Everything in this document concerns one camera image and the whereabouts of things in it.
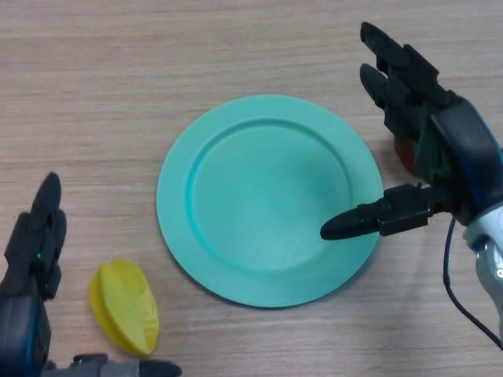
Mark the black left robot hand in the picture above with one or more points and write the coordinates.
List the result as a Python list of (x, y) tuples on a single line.
[(23, 314)]

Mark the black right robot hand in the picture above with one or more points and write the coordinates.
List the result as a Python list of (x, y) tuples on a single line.
[(452, 149)]

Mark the yellow starfruit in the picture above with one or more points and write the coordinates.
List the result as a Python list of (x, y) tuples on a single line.
[(125, 310)]

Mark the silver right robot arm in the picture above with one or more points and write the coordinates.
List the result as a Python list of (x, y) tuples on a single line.
[(489, 251)]

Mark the green round plate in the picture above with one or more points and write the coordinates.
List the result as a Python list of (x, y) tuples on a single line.
[(267, 204)]

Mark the red apple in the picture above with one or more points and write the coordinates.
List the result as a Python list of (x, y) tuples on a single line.
[(404, 155)]

